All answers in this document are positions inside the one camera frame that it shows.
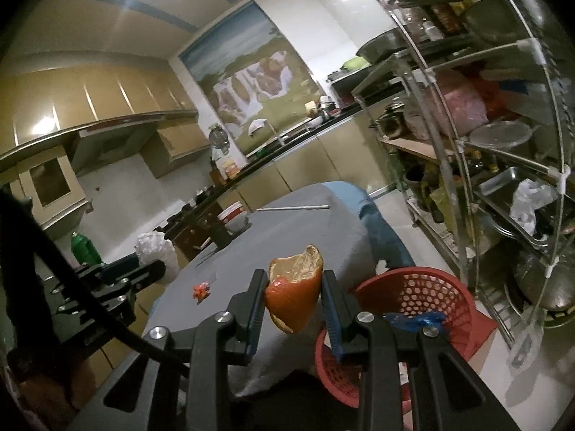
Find white bucket with red print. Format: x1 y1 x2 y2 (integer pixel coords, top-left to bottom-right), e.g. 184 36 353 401
218 202 250 235

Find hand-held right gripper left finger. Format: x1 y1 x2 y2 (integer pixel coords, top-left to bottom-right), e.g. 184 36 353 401
67 268 270 431

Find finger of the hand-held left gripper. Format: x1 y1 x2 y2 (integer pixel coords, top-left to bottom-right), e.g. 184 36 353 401
54 278 138 329
101 259 166 285

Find crumpled white plastic bag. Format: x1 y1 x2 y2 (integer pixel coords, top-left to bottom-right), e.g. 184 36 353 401
510 178 560 237

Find large metal pot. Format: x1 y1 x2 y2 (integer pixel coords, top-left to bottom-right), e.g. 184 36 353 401
507 250 575 320

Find hanging round metal utensil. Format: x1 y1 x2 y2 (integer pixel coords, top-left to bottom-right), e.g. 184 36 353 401
207 124 230 154

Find round metal lidded container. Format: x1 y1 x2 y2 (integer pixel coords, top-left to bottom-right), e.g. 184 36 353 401
468 120 533 159

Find green bottle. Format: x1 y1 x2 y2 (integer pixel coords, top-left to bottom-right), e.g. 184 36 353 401
70 232 99 265

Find large orange peel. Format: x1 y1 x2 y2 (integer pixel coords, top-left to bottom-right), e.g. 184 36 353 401
264 245 325 335

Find grey table cover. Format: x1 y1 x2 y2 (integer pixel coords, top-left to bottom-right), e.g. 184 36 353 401
144 182 374 397

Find beige upper cabinets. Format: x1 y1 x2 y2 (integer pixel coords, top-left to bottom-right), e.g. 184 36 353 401
0 51 213 181

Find pink plastic bag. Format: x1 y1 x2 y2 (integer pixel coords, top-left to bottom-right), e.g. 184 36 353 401
432 69 489 141

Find blue plastic bag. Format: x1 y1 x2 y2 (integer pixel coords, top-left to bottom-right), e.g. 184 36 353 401
384 311 448 334

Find metal faucet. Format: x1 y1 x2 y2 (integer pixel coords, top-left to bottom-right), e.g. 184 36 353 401
248 118 287 147

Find yellow plastic bag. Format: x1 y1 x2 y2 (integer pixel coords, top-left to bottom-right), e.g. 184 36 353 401
429 183 455 226

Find metal shelf rack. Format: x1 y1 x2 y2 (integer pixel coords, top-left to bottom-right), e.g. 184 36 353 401
353 0 575 362

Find range hood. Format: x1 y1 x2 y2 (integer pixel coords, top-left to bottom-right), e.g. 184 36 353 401
0 108 199 177

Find metal tray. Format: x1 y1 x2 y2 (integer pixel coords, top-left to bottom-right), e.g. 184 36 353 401
477 166 567 244

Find red plastic basket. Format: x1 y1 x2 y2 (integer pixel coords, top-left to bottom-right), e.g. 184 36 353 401
314 267 477 407

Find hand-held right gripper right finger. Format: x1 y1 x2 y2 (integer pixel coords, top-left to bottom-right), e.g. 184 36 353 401
320 269 522 431

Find waterfall wall picture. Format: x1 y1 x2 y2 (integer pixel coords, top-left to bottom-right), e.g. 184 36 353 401
178 0 322 159

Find white stick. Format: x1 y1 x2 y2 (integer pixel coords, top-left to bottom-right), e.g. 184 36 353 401
256 204 330 213

